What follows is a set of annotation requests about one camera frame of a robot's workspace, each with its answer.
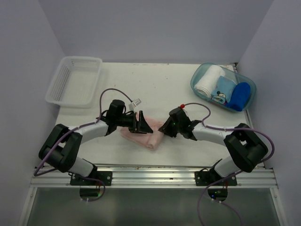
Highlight light blue cartoon towel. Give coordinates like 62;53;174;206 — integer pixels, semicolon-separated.
211;76;236;105

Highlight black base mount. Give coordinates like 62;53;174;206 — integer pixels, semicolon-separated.
194;168;238;186
68;171;112;186

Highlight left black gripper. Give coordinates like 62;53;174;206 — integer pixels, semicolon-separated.
116;110;152;133

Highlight white plastic basket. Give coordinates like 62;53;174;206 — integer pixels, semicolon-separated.
45;56;103;108

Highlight aluminium rail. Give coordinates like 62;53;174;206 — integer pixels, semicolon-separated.
30;164;278;188

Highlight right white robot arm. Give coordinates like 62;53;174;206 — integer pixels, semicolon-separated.
158;105;268;185

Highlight pink towel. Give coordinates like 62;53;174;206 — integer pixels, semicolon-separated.
120;116;164;151

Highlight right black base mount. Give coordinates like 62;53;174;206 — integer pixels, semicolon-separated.
194;168;238;186

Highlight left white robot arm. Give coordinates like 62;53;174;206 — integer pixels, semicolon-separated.
34;99;153;185

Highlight white rolled towel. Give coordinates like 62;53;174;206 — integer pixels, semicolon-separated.
192;64;225;98

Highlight teal transparent plastic tub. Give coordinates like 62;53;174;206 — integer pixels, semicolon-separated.
190;63;256;112

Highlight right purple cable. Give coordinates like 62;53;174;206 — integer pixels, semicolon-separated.
181;102;276;226

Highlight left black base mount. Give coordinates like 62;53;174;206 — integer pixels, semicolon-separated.
68;171;112;186

